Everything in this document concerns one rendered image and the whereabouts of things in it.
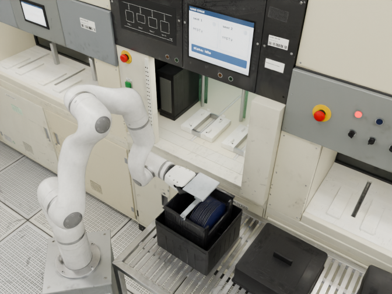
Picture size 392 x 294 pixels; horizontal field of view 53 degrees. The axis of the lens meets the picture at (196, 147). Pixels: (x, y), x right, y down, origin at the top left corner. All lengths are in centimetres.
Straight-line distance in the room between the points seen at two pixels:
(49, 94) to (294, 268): 184
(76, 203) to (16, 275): 144
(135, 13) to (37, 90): 119
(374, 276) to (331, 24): 87
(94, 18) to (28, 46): 143
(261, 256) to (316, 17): 94
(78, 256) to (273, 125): 95
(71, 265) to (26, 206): 149
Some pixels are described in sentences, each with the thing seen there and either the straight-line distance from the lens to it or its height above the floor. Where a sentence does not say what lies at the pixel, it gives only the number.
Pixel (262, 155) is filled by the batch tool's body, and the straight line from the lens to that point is 166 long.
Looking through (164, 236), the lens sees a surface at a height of 86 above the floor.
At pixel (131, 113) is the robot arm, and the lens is 142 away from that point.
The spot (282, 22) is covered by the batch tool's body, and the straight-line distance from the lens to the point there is 142.
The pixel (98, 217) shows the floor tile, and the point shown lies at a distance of 297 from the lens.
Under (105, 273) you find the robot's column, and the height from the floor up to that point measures 76.
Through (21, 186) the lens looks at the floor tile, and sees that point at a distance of 337.
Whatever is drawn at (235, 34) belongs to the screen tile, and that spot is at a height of 162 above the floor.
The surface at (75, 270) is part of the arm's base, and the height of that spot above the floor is 77.
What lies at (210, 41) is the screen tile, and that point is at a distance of 159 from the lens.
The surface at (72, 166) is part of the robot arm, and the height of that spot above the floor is 131.
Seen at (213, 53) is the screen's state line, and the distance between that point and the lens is 160.
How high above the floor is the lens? 224
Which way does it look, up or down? 40 degrees down
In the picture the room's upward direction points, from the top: 1 degrees clockwise
